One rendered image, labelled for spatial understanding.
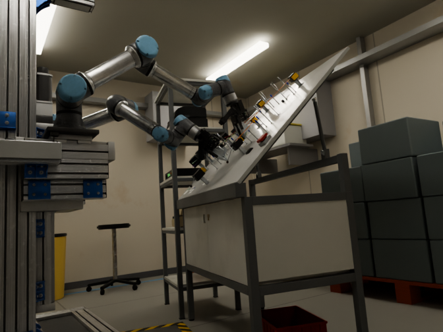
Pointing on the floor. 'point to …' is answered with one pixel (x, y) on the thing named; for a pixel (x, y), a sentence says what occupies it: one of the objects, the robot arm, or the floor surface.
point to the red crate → (291, 320)
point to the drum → (59, 265)
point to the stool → (115, 262)
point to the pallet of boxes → (397, 207)
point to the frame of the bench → (257, 295)
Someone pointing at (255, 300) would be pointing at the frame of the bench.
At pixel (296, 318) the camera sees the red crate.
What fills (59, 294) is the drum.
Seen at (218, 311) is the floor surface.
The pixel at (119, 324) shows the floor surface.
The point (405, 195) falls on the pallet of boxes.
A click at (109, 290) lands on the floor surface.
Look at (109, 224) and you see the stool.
